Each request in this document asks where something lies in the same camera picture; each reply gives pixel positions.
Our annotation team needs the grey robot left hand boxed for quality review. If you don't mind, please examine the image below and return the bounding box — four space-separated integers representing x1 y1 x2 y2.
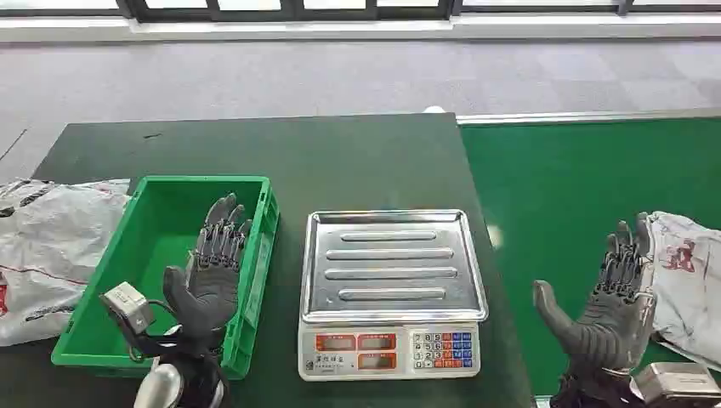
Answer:
162 193 253 343

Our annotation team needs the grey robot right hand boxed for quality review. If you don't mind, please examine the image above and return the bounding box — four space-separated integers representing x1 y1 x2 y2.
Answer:
532 212 658 374

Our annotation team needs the white parcel bag red print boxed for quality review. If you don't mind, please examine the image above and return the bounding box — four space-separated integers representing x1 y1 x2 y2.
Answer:
645 211 721 373

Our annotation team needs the green plastic crate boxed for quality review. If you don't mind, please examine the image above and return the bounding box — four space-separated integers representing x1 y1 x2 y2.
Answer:
51 174 281 381

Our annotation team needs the green conveyor belt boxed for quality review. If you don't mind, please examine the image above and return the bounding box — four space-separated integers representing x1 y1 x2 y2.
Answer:
458 116 721 399

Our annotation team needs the white parcel bag black print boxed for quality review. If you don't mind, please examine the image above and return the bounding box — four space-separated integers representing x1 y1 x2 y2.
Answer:
0 178 133 348

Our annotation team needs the electronic scale with steel tray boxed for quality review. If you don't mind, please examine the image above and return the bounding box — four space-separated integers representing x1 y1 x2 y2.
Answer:
297 208 490 383

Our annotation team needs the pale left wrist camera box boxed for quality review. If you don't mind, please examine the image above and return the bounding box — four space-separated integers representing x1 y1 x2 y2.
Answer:
99 281 156 335

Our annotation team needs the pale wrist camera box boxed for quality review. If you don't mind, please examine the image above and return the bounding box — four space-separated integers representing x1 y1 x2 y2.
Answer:
99 281 156 335
629 361 721 408

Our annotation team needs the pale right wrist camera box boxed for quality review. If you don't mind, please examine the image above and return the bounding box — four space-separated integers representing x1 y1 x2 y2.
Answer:
629 361 721 408

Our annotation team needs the silver conveyor side rail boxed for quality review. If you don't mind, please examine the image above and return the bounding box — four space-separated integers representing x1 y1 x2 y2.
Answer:
455 107 721 127

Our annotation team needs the black window frame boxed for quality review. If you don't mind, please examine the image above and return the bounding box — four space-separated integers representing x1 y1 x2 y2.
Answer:
0 0 721 24

